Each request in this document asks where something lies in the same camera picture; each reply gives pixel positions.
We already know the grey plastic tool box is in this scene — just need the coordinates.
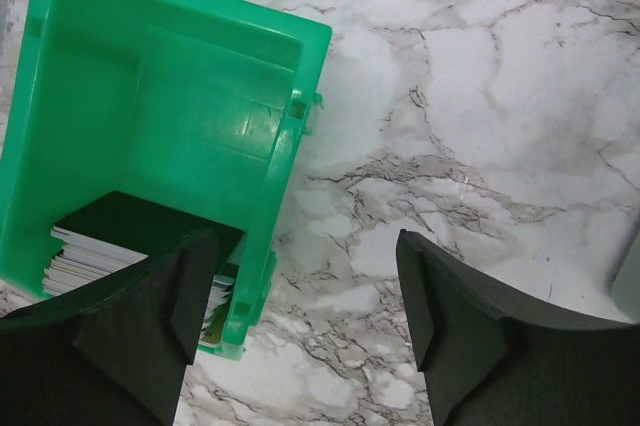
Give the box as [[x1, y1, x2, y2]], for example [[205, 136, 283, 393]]
[[612, 234, 640, 322]]

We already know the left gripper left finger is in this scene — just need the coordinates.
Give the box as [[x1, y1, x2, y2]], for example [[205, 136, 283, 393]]
[[1, 230, 218, 425]]

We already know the stack of credit cards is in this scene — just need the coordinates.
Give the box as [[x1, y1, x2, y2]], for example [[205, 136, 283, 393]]
[[42, 192, 244, 347]]

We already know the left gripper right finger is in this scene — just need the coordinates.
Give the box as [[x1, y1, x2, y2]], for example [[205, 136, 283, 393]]
[[396, 230, 639, 425]]

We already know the green plastic bin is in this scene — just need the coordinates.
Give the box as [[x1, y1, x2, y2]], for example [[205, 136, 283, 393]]
[[1, 0, 332, 360]]

